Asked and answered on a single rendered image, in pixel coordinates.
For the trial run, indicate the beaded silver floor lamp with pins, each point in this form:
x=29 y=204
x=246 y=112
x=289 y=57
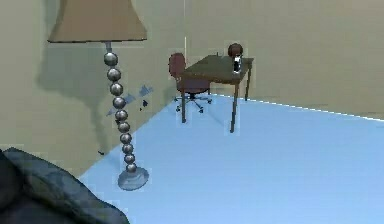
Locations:
x=114 y=75

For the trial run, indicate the dark wooden desk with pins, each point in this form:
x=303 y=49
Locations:
x=215 y=69

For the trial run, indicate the black and white bottle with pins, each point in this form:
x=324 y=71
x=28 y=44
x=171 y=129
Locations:
x=237 y=64

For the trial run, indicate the red swivel office chair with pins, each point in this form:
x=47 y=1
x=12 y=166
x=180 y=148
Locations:
x=181 y=71

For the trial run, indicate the dark red ball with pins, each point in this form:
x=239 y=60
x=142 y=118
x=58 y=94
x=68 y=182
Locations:
x=235 y=49

